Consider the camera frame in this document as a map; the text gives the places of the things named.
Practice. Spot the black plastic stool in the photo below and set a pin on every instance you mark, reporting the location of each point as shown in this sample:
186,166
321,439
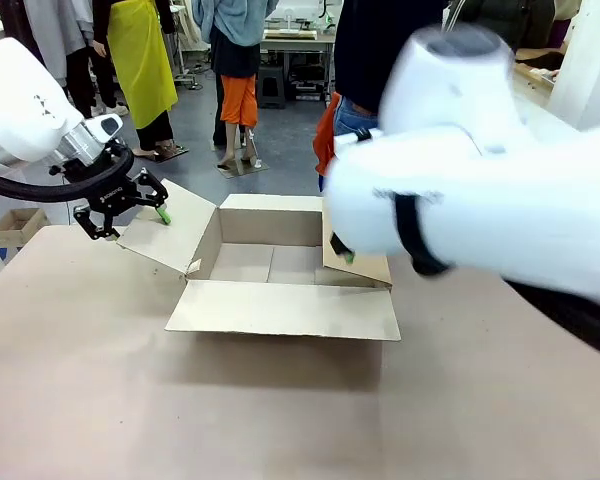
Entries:
270,85

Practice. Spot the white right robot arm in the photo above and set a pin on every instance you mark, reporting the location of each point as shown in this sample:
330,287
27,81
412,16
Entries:
480,200

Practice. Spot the figure in grey hoodie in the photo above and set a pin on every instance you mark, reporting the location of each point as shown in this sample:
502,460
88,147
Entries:
60,35

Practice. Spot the wooden table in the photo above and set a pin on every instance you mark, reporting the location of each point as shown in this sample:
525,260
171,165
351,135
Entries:
535,65

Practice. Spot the mannequin base plate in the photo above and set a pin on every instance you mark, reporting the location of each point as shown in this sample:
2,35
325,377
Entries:
242,169

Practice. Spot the figure in yellow apron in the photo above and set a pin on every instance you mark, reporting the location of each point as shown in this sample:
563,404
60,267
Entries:
140,60

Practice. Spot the person in dark shirt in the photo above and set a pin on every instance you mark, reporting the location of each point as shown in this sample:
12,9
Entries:
370,50

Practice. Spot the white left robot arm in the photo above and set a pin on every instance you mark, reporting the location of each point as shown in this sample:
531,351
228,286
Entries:
20,100

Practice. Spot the orange cloth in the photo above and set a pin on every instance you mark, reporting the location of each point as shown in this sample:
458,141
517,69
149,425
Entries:
325,135

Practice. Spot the large brown cardboard box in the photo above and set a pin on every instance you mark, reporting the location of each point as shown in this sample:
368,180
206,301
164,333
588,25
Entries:
280,310

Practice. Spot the mannequin with orange trousers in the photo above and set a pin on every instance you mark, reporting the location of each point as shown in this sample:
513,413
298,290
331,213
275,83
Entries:
237,45

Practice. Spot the dark floor plate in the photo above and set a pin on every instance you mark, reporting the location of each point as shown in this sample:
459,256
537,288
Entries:
170,152

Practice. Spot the white workbench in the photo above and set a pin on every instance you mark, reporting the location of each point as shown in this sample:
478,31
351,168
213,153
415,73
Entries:
300,46

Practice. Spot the small shallow cardboard tray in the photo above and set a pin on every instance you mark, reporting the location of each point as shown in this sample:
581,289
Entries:
10,231

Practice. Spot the person in dark jacket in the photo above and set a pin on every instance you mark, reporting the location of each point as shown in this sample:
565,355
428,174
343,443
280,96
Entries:
510,25

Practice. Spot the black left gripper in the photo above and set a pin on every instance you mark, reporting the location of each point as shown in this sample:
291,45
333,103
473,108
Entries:
112,195

